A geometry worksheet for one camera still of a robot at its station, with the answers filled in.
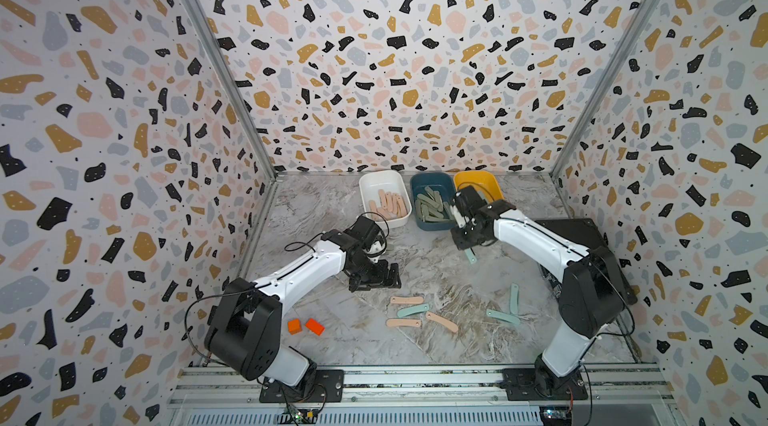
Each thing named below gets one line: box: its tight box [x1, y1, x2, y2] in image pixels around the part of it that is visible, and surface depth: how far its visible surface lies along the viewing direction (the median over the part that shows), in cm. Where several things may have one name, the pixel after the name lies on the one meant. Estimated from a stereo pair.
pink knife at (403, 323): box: [386, 319, 422, 327], surface depth 85 cm
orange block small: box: [287, 318, 303, 335], surface depth 84 cm
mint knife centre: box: [397, 304, 429, 318], surface depth 88 cm
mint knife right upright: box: [510, 283, 520, 314], surface depth 90 cm
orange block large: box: [305, 318, 325, 336], surface depth 85 cm
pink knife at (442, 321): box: [426, 311, 459, 333], surface depth 87 cm
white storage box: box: [359, 170, 412, 222], surface depth 115 cm
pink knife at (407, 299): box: [390, 296, 425, 304], surface depth 90 cm
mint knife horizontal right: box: [486, 308, 521, 325], surface depth 87 cm
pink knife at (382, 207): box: [378, 189, 388, 217], surface depth 114 cm
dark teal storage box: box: [410, 172, 456, 231], surface depth 115 cm
